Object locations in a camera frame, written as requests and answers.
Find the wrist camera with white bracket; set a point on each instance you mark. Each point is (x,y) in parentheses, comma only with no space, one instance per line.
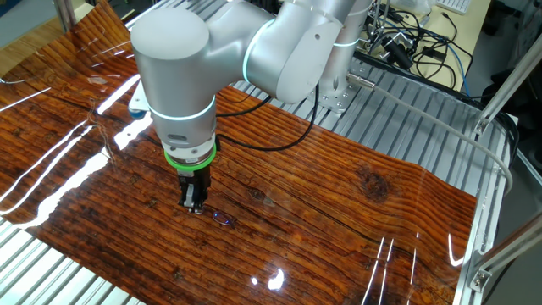
(137,101)

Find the white keyboard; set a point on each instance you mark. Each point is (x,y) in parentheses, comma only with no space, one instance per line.
(455,5)

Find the beige desk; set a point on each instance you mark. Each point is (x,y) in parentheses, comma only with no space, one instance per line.
(476,38)

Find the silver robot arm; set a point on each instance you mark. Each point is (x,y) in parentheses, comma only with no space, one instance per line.
(190,76)

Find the grey metal post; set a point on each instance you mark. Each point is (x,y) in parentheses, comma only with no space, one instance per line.
(65,14)

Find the black office chair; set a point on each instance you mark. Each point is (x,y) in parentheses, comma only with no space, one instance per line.
(521,97)

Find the glossy wood-pattern mat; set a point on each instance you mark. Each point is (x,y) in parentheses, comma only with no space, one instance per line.
(296,212)

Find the thin-framed glasses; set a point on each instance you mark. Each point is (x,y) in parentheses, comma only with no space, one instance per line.
(222,218)

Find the diagonal aluminium strut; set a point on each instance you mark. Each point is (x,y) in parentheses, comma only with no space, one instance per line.
(504,258)
(508,80)

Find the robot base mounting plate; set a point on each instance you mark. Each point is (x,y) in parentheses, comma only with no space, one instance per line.
(334,99)

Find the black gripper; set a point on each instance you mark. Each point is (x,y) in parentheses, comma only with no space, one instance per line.
(203,182)

